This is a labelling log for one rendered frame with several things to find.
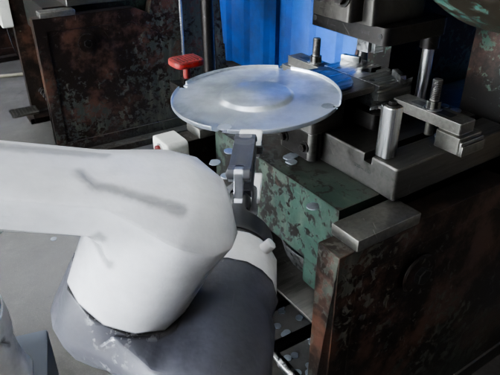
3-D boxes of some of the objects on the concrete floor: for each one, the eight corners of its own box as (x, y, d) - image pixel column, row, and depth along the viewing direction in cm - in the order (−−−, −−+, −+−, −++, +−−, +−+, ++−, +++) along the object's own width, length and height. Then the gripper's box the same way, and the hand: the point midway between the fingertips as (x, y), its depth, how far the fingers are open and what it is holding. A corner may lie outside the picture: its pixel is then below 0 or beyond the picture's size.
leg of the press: (325, 527, 105) (384, 94, 59) (290, 479, 113) (317, 67, 67) (574, 332, 149) (718, -1, 104) (536, 309, 158) (652, -10, 112)
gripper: (271, 331, 57) (277, 212, 77) (272, 178, 48) (280, 88, 68) (202, 328, 58) (226, 210, 78) (189, 176, 48) (221, 87, 68)
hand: (249, 164), depth 70 cm, fingers open, 6 cm apart
